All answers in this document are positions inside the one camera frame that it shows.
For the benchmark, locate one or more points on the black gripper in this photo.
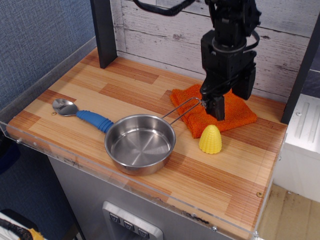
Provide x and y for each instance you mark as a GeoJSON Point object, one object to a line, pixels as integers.
{"type": "Point", "coordinates": [227, 69]}

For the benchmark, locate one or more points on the orange cloth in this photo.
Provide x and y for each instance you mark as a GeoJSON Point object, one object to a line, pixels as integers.
{"type": "Point", "coordinates": [237, 113]}

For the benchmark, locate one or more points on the steel pot with wire handle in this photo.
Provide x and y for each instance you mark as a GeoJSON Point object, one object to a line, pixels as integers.
{"type": "Point", "coordinates": [142, 144]}

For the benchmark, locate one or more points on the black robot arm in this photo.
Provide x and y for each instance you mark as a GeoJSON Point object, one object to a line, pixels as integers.
{"type": "Point", "coordinates": [233, 21]}

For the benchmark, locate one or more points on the yellow toy corn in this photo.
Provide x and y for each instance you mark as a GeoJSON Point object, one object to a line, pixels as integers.
{"type": "Point", "coordinates": [211, 141]}

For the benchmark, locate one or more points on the white box at right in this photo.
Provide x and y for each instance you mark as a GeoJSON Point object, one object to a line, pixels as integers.
{"type": "Point", "coordinates": [298, 167]}

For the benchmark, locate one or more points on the clear acrylic guard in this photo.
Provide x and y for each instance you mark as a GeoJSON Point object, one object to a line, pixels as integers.
{"type": "Point", "coordinates": [224, 192]}

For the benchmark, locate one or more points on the silver button panel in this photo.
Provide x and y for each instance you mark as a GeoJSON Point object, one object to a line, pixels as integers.
{"type": "Point", "coordinates": [127, 226]}

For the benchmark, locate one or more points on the yellow black object bottom left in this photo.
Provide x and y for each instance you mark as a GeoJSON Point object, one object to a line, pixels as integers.
{"type": "Point", "coordinates": [21, 232]}

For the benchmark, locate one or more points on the dark right post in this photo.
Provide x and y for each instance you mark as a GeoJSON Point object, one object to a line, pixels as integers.
{"type": "Point", "coordinates": [302, 73]}

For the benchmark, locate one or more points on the dark post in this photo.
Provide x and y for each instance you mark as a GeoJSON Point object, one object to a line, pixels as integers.
{"type": "Point", "coordinates": [302, 73]}
{"type": "Point", "coordinates": [104, 31]}

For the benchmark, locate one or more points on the dark left post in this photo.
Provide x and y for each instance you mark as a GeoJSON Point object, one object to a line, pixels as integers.
{"type": "Point", "coordinates": [104, 31]}

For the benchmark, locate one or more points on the spoon with blue handle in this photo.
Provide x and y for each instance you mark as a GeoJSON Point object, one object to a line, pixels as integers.
{"type": "Point", "coordinates": [67, 108]}

